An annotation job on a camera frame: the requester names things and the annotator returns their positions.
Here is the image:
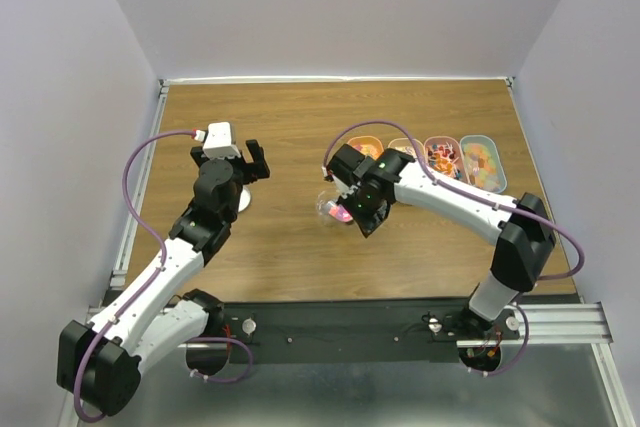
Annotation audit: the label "silver metal scoop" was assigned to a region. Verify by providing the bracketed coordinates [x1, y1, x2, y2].
[322, 200, 354, 224]

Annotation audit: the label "clear glass jar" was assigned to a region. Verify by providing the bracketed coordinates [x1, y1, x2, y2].
[316, 189, 353, 226]

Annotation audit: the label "orange tray star candies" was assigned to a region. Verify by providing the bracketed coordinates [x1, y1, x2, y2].
[347, 135, 384, 159]

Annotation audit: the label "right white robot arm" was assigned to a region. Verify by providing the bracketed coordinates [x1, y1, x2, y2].
[323, 144, 555, 339]

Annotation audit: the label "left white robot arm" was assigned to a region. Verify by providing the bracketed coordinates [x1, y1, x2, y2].
[56, 130, 270, 423]

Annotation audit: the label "blue tray popsicle candies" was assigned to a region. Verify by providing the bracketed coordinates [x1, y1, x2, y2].
[460, 134, 508, 194]

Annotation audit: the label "beige tray swirl lollipops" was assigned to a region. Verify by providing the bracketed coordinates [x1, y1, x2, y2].
[387, 138, 425, 159]

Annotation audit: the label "pink tray round lollipops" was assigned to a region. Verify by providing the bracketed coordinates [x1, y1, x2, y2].
[424, 136, 468, 182]

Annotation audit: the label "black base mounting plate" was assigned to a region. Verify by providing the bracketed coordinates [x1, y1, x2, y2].
[164, 299, 531, 366]

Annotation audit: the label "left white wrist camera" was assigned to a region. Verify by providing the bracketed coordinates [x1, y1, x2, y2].
[194, 122, 241, 159]

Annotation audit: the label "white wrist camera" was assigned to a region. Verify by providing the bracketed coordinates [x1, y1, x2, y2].
[335, 179, 357, 207]
[194, 122, 241, 159]

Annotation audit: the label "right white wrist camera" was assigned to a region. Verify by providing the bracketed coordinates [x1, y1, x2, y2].
[335, 179, 357, 207]

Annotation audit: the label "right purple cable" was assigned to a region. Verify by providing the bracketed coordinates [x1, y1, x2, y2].
[319, 119, 587, 378]

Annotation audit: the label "purple cable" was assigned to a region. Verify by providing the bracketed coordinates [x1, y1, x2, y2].
[73, 129, 254, 422]
[319, 119, 587, 378]

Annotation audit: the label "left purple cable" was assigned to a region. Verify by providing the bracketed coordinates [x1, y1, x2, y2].
[73, 129, 254, 422]

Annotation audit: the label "aluminium frame rail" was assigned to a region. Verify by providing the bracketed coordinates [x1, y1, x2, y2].
[105, 304, 613, 353]

